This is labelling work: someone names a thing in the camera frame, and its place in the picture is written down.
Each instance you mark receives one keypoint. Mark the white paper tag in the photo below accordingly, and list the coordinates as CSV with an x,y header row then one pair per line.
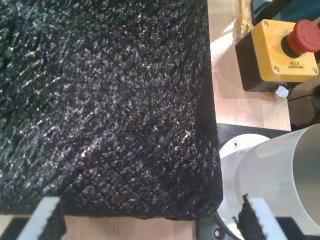
x,y
282,91

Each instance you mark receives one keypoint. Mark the black mounting plate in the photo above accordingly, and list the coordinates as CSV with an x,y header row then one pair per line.
x,y
250,130

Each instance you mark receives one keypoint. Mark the black textured mat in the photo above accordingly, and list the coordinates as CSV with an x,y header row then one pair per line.
x,y
100,100

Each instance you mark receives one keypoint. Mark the yellow emergency stop box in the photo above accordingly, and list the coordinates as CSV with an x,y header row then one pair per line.
x,y
275,50

